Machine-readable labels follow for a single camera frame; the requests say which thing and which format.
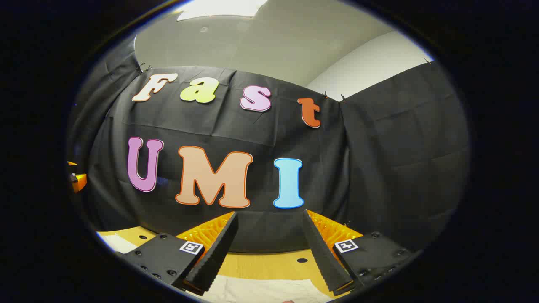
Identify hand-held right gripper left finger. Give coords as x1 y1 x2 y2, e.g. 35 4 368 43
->
114 212 239 296

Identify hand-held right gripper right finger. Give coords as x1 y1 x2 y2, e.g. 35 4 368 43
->
303 209 422 296

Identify white jeans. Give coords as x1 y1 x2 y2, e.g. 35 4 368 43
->
99 234 337 303

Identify black backdrop cloth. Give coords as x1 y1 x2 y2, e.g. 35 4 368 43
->
67 38 470 254

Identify ceiling light panel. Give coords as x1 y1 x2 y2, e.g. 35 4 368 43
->
176 0 269 21

